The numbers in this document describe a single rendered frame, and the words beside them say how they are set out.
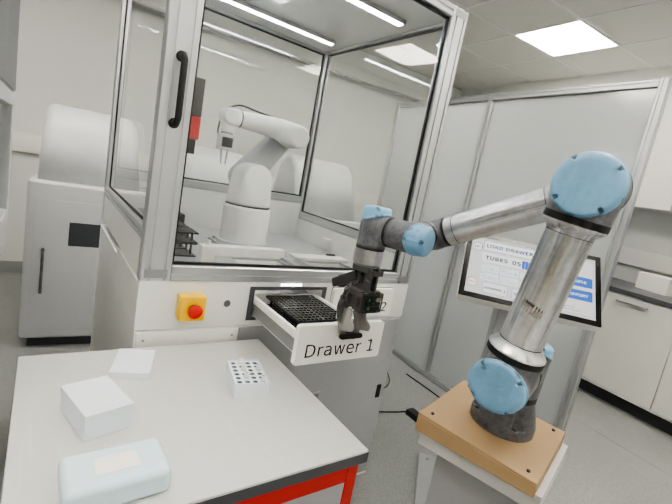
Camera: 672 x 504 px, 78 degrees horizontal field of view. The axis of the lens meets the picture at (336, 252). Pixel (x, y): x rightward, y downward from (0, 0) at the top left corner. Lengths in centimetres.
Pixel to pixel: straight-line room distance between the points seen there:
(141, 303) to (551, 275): 100
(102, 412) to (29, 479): 14
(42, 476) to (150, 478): 18
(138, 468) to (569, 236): 83
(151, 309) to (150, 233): 22
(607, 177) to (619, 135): 178
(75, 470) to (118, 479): 7
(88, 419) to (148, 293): 44
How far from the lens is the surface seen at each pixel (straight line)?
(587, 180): 84
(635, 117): 261
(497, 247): 185
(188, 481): 85
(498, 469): 105
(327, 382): 167
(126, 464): 81
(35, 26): 449
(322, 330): 112
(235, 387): 105
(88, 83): 442
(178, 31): 122
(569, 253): 87
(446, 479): 118
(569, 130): 275
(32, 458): 93
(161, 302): 127
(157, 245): 122
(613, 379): 396
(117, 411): 94
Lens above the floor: 130
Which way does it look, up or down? 10 degrees down
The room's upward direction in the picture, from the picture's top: 11 degrees clockwise
